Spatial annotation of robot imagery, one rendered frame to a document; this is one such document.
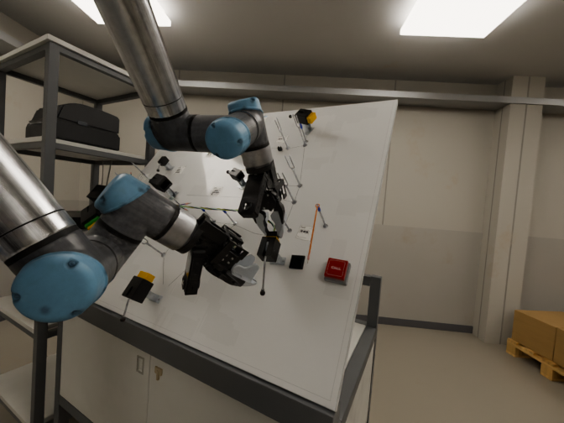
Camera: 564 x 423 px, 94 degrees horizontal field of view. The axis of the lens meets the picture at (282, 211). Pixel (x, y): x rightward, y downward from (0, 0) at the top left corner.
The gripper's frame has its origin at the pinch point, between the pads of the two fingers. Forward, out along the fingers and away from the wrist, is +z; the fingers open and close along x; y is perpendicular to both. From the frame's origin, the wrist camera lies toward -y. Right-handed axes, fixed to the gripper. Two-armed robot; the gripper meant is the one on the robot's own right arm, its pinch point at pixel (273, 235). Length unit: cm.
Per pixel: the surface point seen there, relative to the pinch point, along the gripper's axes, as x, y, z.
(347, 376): -19.0, -12.0, 38.3
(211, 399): 13.7, -29.4, 33.2
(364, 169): -22.1, 30.2, -6.4
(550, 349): -146, 140, 201
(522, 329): -135, 161, 206
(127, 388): 51, -31, 42
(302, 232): -5.6, 7.9, 4.0
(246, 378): -0.1, -28.0, 20.3
